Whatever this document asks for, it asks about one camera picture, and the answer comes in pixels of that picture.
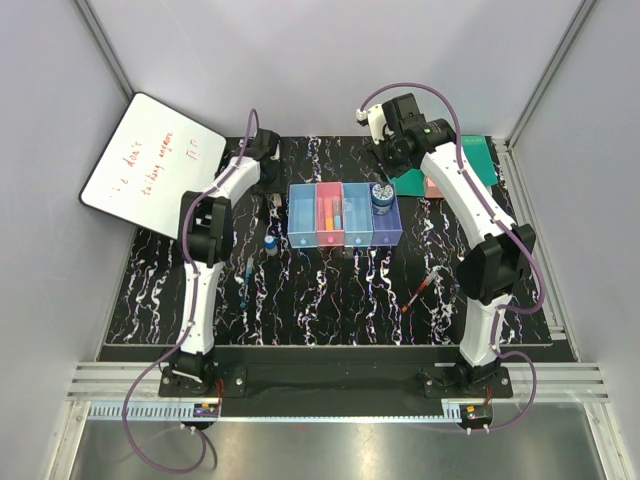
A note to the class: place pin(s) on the purple plastic bin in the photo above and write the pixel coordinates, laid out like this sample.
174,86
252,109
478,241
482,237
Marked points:
387,229

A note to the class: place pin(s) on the white whiteboard black frame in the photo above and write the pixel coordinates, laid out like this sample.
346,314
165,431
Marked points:
154,156

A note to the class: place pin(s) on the blue gel pen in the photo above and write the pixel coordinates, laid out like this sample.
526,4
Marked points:
246,283

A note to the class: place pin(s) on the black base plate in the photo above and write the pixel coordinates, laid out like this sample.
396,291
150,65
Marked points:
335,382

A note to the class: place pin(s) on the red gel pen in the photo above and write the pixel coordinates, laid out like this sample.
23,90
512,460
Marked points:
425,283

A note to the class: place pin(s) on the orange highlighter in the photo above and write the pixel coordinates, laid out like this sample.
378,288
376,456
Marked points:
327,214

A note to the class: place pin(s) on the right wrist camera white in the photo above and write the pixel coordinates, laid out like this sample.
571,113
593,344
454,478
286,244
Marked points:
373,118

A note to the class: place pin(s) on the pink plastic bin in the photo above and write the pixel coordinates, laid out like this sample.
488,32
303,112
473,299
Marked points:
335,237

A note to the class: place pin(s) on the pink cube socket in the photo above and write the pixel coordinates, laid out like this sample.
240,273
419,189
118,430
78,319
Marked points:
432,191

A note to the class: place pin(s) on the blue cleaning gel jar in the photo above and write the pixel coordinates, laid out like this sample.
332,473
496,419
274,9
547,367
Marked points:
382,198

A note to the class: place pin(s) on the blue grey highlighter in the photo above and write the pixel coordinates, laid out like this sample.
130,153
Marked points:
337,213

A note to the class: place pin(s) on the blue round stamp bottle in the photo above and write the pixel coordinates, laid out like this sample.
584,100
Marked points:
270,245

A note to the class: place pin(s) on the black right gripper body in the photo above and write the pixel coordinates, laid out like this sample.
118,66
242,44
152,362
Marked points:
386,154

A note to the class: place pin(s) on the light blue bin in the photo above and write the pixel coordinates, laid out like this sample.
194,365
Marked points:
358,221
302,213

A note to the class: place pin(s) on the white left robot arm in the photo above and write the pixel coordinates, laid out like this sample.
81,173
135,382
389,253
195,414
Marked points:
206,241

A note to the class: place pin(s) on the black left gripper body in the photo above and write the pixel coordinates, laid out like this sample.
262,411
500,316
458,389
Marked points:
272,184

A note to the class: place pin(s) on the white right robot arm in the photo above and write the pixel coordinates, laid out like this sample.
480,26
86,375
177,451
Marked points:
500,249

